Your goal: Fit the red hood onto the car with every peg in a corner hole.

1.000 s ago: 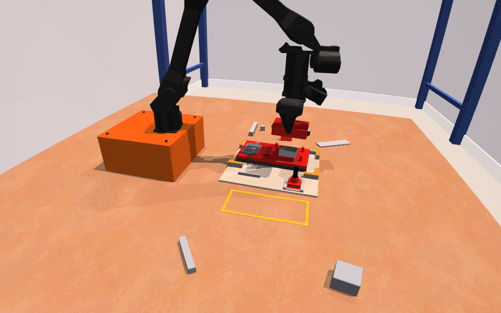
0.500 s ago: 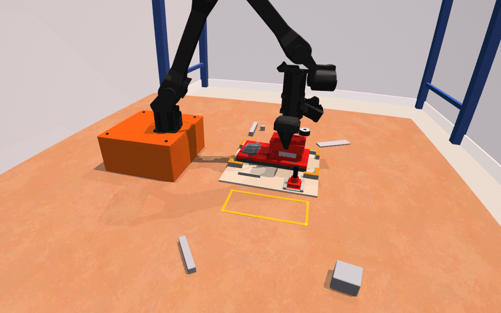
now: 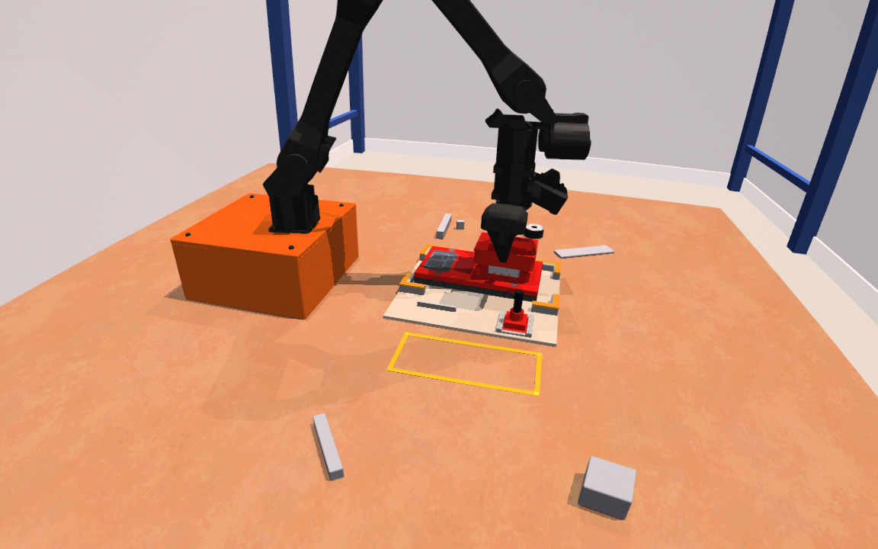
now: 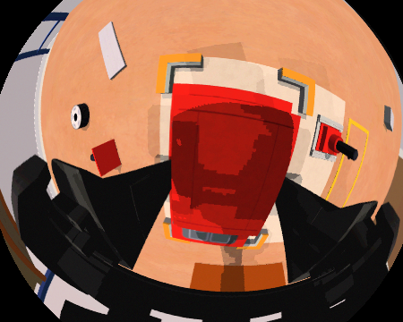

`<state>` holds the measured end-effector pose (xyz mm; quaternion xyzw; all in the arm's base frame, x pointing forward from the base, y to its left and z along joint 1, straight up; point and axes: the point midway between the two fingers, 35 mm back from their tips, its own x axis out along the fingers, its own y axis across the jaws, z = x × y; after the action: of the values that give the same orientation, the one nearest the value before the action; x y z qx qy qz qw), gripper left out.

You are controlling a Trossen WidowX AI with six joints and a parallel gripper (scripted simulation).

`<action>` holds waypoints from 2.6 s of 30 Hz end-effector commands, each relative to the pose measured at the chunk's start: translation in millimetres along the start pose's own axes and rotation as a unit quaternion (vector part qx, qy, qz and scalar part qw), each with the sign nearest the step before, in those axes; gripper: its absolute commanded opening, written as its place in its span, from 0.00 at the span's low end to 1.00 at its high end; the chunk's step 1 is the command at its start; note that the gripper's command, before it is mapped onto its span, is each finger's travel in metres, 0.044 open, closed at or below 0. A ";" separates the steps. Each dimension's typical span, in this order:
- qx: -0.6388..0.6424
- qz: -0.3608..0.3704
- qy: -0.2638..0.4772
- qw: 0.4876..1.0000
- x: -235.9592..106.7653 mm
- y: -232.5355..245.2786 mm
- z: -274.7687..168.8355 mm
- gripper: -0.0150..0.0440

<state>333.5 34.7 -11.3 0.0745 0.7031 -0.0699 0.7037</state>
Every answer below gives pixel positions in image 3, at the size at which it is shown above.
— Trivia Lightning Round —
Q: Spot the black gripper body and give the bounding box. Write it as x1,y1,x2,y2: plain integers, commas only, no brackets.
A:
481,156,535,235

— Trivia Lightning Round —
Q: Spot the yellow rectangular outline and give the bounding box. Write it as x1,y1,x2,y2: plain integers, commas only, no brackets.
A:
387,332,542,396

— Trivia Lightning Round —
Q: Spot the black toy tyre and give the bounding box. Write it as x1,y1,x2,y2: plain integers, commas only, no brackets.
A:
524,223,544,239

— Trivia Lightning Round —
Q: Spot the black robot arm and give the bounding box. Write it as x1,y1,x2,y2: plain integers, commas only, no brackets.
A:
263,0,591,234

